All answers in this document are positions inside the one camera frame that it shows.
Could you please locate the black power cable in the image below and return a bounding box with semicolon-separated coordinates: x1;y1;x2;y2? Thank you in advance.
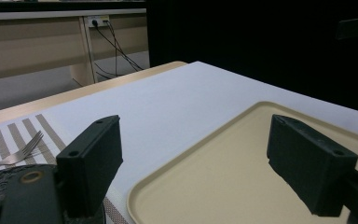
91;20;145;72
105;20;123;77

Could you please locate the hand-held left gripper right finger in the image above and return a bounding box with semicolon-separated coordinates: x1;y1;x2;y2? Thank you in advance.
266;114;358;217

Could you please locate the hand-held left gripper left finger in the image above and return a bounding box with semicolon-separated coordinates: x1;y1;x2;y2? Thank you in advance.
55;115;124;219

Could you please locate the white power outlet strip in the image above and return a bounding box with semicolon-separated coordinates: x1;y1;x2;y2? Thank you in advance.
87;15;111;28

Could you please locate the white table cover sheet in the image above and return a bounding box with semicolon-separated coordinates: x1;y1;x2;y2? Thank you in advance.
41;61;358;224

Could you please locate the beige office desk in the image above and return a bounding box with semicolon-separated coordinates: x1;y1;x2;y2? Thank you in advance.
0;7;151;86

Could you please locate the silver metal fork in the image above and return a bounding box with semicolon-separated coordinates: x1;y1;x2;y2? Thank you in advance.
0;130;45;171

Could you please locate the beige plastic tray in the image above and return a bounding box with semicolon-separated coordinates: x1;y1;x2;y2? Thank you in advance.
126;101;358;224

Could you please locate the striped beige white placemat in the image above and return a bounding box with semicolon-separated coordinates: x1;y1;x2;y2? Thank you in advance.
0;113;132;224

